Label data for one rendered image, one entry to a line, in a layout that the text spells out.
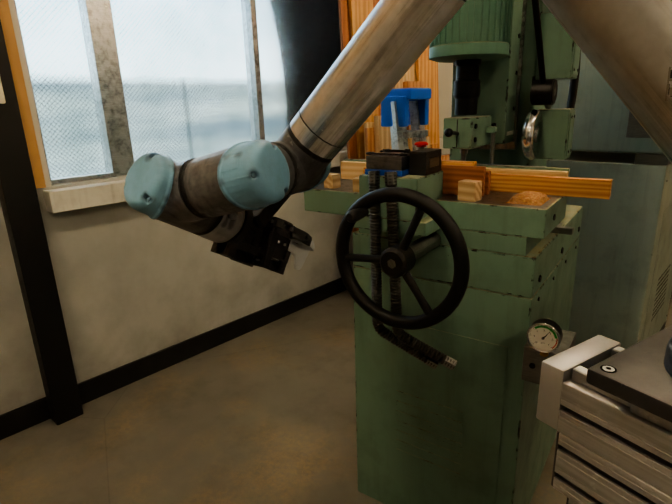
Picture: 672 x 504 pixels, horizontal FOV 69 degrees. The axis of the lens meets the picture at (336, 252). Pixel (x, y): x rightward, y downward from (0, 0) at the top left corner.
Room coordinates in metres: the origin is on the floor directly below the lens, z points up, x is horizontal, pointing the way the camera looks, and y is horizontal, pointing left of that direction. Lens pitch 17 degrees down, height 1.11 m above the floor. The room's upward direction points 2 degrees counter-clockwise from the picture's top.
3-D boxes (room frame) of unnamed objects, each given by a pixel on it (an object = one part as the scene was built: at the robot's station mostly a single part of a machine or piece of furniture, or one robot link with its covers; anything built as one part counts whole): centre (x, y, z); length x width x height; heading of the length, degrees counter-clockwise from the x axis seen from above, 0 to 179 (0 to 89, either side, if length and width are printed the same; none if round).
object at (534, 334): (0.87, -0.41, 0.65); 0.06 x 0.04 x 0.08; 55
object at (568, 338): (0.92, -0.45, 0.58); 0.12 x 0.08 x 0.08; 145
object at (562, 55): (1.28, -0.56, 1.23); 0.09 x 0.08 x 0.15; 145
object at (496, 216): (1.14, -0.20, 0.87); 0.61 x 0.30 x 0.06; 55
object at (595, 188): (1.18, -0.33, 0.92); 0.60 x 0.02 x 0.04; 55
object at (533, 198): (1.02, -0.41, 0.91); 0.10 x 0.07 x 0.02; 145
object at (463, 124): (1.21, -0.33, 1.03); 0.14 x 0.07 x 0.09; 145
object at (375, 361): (1.29, -0.38, 0.36); 0.58 x 0.45 x 0.71; 145
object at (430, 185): (1.07, -0.15, 0.91); 0.15 x 0.14 x 0.09; 55
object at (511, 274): (1.29, -0.39, 0.76); 0.57 x 0.45 x 0.09; 145
